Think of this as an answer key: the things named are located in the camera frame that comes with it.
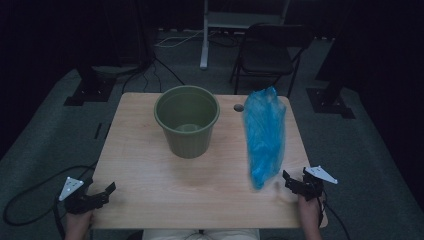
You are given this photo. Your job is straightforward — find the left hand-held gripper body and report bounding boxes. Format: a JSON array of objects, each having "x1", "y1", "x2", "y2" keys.
[{"x1": 59, "y1": 176, "x2": 101, "y2": 215}]

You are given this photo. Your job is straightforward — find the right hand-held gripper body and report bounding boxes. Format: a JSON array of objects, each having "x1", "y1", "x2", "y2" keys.
[{"x1": 298, "y1": 165, "x2": 338, "y2": 202}]

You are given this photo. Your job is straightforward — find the blue plastic bag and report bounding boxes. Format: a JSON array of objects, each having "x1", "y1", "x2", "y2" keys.
[{"x1": 242, "y1": 86, "x2": 288, "y2": 191}]

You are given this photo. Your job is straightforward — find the green plastic bucket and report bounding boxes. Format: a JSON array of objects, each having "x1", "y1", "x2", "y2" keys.
[{"x1": 153, "y1": 85, "x2": 221, "y2": 160}]

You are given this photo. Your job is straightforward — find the person's left hand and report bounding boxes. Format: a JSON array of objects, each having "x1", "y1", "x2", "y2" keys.
[{"x1": 64, "y1": 210, "x2": 95, "y2": 240}]

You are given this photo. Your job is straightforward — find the person's right hand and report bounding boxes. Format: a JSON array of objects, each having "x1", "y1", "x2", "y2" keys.
[{"x1": 297, "y1": 194, "x2": 325, "y2": 228}]

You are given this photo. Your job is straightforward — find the person's light trousers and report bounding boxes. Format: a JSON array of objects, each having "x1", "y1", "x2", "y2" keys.
[{"x1": 142, "y1": 228, "x2": 261, "y2": 240}]

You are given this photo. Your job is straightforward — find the black folding chair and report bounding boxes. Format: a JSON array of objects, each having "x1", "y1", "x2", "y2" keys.
[{"x1": 229, "y1": 22, "x2": 315, "y2": 99}]

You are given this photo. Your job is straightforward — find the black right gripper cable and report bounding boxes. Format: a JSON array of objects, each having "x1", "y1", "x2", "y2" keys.
[{"x1": 318, "y1": 189, "x2": 352, "y2": 240}]

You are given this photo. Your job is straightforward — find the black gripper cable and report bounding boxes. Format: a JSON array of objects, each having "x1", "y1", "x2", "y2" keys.
[
  {"x1": 2, "y1": 162, "x2": 98, "y2": 240},
  {"x1": 318, "y1": 189, "x2": 352, "y2": 240}
]

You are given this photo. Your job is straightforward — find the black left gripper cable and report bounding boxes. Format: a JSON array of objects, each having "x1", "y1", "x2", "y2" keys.
[{"x1": 2, "y1": 162, "x2": 98, "y2": 240}]

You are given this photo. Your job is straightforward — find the black stand with base plate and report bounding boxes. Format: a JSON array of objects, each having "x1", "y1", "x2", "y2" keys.
[
  {"x1": 305, "y1": 66, "x2": 356, "y2": 120},
  {"x1": 63, "y1": 63, "x2": 118, "y2": 107}
]

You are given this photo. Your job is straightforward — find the black floor cables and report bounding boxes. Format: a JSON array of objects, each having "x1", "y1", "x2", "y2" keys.
[{"x1": 121, "y1": 56, "x2": 186, "y2": 95}]

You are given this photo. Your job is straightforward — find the white metal stand frame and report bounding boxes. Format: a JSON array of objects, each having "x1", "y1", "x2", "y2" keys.
[{"x1": 199, "y1": 0, "x2": 291, "y2": 70}]

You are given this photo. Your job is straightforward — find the white floor cable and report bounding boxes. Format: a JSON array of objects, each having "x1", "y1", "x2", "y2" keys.
[{"x1": 154, "y1": 29, "x2": 205, "y2": 49}]

